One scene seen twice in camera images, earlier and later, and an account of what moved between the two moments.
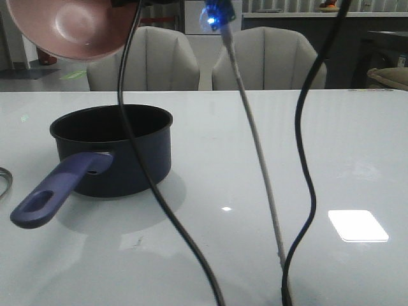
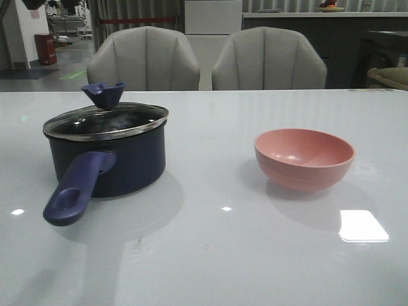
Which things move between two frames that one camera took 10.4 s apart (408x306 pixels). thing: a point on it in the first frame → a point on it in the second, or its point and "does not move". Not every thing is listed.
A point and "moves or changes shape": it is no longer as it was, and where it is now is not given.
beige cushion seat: x=396 y=76 does not move
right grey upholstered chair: x=268 y=58 does not move
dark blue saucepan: x=96 y=156 moves or changes shape
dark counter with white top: x=367 y=41 does not move
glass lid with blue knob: x=6 y=182 → x=106 y=118
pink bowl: x=76 y=29 → x=303 y=160
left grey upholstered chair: x=159 y=59 does not move
